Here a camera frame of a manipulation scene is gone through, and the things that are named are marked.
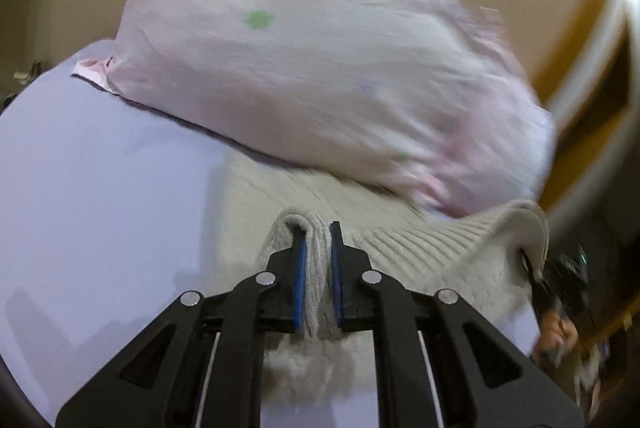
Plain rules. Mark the beige cable-knit sweater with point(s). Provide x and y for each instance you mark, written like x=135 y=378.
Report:
x=252 y=210

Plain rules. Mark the wooden framed wall niche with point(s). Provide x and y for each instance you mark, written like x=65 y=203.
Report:
x=591 y=87

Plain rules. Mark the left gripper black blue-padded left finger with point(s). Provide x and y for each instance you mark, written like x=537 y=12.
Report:
x=199 y=363

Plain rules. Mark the white floral pillow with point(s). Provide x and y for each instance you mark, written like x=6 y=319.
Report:
x=368 y=89

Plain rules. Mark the lavender bed sheet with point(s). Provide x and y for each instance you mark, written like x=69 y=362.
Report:
x=108 y=214

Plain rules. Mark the person's right hand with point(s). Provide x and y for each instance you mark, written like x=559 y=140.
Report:
x=558 y=337

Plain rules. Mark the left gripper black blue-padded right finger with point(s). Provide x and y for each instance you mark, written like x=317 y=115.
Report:
x=439 y=362

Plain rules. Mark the pink floral pillow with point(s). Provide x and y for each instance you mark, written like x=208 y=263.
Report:
x=502 y=145

